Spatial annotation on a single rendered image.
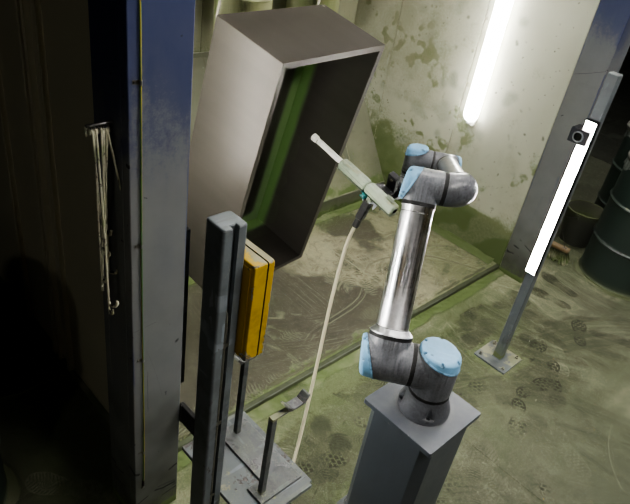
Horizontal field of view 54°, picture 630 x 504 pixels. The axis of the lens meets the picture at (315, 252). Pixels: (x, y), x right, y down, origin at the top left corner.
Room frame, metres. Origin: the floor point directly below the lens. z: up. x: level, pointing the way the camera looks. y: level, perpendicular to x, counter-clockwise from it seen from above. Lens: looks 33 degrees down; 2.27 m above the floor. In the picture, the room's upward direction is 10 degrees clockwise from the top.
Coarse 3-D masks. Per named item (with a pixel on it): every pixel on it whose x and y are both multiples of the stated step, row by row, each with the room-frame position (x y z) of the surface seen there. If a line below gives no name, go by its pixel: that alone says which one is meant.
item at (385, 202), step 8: (312, 136) 2.42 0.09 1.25; (320, 144) 2.39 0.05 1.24; (328, 152) 2.36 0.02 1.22; (336, 160) 2.33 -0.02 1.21; (344, 160) 2.31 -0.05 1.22; (344, 168) 2.29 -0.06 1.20; (352, 168) 2.28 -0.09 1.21; (352, 176) 2.26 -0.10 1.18; (360, 176) 2.25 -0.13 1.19; (360, 184) 2.23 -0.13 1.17; (368, 184) 2.22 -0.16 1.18; (368, 192) 2.20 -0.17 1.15; (376, 192) 2.19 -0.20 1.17; (368, 200) 2.20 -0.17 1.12; (376, 200) 2.17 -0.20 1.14; (384, 200) 2.16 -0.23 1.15; (392, 200) 2.15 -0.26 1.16; (360, 208) 2.22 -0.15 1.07; (368, 208) 2.21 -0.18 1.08; (384, 208) 2.15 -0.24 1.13; (392, 208) 2.13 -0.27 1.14; (360, 216) 2.22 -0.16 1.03; (352, 224) 2.24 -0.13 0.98
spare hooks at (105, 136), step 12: (84, 132) 1.38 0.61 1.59; (96, 132) 1.37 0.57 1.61; (108, 132) 1.39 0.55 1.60; (96, 144) 1.37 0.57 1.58; (108, 144) 1.39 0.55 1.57; (96, 156) 1.37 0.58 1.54; (96, 168) 1.37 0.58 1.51; (96, 180) 1.38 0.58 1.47; (96, 192) 1.38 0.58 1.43; (96, 204) 1.38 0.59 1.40; (108, 240) 1.42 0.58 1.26; (108, 252) 1.39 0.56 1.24; (108, 264) 1.43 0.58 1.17; (108, 276) 1.36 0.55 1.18; (108, 288) 1.36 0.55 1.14; (108, 300) 1.35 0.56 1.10
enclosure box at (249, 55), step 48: (240, 48) 2.20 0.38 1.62; (288, 48) 2.21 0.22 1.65; (336, 48) 2.36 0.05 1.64; (240, 96) 2.19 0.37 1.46; (288, 96) 2.78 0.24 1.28; (336, 96) 2.68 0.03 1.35; (192, 144) 2.34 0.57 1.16; (240, 144) 2.18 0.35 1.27; (288, 144) 2.82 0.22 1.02; (336, 144) 2.65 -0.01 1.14; (192, 192) 2.33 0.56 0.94; (240, 192) 2.16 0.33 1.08; (288, 192) 2.79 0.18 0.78; (192, 240) 2.32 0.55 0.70; (288, 240) 2.77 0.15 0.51
